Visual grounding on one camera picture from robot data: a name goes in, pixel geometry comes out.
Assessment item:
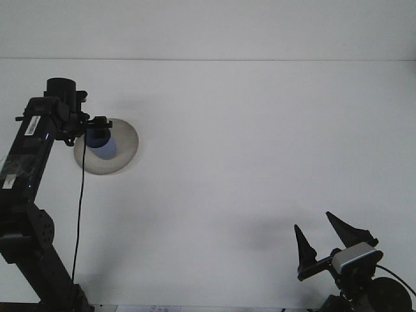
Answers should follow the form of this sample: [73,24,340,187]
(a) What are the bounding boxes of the pale blue cup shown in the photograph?
[86,128,118,161]

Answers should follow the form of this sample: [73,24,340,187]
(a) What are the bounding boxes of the pale round plate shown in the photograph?
[73,118,140,176]

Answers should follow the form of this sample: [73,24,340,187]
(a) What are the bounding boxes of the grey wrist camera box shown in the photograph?
[330,242,384,274]

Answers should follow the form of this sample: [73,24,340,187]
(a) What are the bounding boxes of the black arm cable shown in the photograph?
[373,263,416,298]
[71,128,88,283]

